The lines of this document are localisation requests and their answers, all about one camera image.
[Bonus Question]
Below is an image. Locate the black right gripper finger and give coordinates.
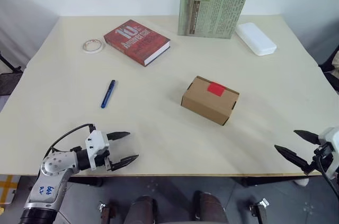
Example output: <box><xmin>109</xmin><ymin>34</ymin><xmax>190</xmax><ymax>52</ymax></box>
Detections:
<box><xmin>274</xmin><ymin>144</ymin><xmax>310</xmax><ymax>172</ymax></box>
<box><xmin>293</xmin><ymin>129</ymin><xmax>320</xmax><ymax>145</ymax></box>

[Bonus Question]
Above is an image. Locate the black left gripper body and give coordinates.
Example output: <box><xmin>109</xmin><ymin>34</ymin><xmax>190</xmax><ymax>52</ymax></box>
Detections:
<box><xmin>95</xmin><ymin>149</ymin><xmax>117</xmax><ymax>173</ymax></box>

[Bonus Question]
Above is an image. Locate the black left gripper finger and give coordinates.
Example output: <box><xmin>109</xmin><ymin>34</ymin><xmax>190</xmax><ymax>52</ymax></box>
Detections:
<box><xmin>106</xmin><ymin>131</ymin><xmax>131</xmax><ymax>141</ymax></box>
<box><xmin>111</xmin><ymin>154</ymin><xmax>139</xmax><ymax>172</ymax></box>

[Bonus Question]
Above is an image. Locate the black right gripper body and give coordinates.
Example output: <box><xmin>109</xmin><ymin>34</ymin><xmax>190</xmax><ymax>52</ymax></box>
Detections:
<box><xmin>304</xmin><ymin>143</ymin><xmax>334</xmax><ymax>176</ymax></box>

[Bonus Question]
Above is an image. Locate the blue pen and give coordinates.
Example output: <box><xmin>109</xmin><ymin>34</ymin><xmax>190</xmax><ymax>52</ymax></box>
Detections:
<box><xmin>100</xmin><ymin>79</ymin><xmax>116</xmax><ymax>109</ymax></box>

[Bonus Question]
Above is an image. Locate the brown cardboard box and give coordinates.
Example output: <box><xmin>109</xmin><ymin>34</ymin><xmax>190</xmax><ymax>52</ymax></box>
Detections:
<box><xmin>181</xmin><ymin>75</ymin><xmax>240</xmax><ymax>126</ymax></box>

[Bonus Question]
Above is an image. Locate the dark rounded shape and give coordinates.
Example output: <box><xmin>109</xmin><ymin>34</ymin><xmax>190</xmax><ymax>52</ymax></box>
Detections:
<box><xmin>193</xmin><ymin>191</ymin><xmax>228</xmax><ymax>224</ymax></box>
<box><xmin>124</xmin><ymin>194</ymin><xmax>157</xmax><ymax>224</ymax></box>

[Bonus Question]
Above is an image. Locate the white tape roll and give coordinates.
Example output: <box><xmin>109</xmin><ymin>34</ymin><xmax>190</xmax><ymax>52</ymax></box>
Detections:
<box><xmin>81</xmin><ymin>38</ymin><xmax>106</xmax><ymax>55</ymax></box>

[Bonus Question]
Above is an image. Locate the red hardcover book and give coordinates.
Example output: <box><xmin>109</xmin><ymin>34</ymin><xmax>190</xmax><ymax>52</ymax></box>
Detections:
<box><xmin>103</xmin><ymin>19</ymin><xmax>171</xmax><ymax>67</ymax></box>

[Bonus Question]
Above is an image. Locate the red tape seal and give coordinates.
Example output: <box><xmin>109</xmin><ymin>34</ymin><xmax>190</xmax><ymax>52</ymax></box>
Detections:
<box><xmin>207</xmin><ymin>82</ymin><xmax>225</xmax><ymax>97</ymax></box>

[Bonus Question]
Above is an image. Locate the white plastic case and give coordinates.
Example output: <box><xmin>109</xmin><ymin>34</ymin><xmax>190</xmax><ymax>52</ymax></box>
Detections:
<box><xmin>235</xmin><ymin>22</ymin><xmax>278</xmax><ymax>56</ymax></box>

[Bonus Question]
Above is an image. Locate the black stand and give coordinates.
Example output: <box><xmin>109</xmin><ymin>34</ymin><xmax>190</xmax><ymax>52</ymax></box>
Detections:
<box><xmin>0</xmin><ymin>49</ymin><xmax>23</xmax><ymax>96</ymax></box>

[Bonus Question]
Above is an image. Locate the green hardcover book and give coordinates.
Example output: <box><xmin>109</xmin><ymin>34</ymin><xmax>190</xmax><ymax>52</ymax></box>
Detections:
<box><xmin>177</xmin><ymin>0</ymin><xmax>247</xmax><ymax>39</ymax></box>

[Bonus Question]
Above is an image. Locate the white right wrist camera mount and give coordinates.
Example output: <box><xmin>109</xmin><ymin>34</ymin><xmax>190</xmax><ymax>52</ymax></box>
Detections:
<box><xmin>318</xmin><ymin>127</ymin><xmax>339</xmax><ymax>180</ymax></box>

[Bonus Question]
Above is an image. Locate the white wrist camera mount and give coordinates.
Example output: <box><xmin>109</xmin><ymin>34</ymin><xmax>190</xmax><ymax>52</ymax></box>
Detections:
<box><xmin>84</xmin><ymin>130</ymin><xmax>110</xmax><ymax>169</ymax></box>
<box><xmin>318</xmin><ymin>127</ymin><xmax>339</xmax><ymax>180</ymax></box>

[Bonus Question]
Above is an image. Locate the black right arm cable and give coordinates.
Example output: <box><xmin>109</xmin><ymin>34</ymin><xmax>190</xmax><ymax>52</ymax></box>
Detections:
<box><xmin>317</xmin><ymin>152</ymin><xmax>339</xmax><ymax>197</ymax></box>

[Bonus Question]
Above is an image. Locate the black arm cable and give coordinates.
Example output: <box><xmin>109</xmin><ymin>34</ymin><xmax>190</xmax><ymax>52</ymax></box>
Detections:
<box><xmin>317</xmin><ymin>152</ymin><xmax>339</xmax><ymax>197</ymax></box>
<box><xmin>43</xmin><ymin>122</ymin><xmax>96</xmax><ymax>161</ymax></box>

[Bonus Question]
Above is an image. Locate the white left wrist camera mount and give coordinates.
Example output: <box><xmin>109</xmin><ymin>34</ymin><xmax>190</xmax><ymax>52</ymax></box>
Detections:
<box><xmin>84</xmin><ymin>130</ymin><xmax>110</xmax><ymax>169</ymax></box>

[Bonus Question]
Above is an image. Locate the black table frame bracket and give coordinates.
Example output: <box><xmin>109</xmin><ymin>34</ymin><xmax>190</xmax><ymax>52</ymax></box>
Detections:
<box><xmin>240</xmin><ymin>176</ymin><xmax>302</xmax><ymax>187</ymax></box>

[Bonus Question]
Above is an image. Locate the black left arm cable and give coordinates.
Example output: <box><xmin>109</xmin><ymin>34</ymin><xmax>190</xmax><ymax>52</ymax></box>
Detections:
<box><xmin>43</xmin><ymin>122</ymin><xmax>96</xmax><ymax>161</ymax></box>

